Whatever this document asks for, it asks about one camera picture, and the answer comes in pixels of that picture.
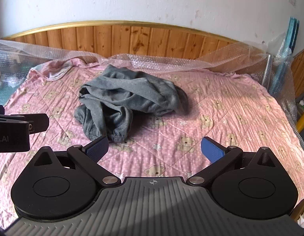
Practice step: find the grey pants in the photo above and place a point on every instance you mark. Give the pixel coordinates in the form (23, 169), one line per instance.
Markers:
(117, 95)

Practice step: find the pink bear print quilt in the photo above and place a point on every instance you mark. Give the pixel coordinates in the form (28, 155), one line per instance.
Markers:
(216, 118)

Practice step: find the wooden headboard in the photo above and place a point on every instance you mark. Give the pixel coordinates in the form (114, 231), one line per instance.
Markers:
(142, 39)

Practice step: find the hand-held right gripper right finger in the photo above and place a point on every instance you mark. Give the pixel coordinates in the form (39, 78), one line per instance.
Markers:
(212, 150)

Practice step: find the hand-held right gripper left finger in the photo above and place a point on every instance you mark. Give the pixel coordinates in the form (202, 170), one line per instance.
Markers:
(99, 145)

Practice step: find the clear bubble wrap sheet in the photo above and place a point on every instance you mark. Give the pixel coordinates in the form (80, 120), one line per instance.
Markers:
(166, 62)

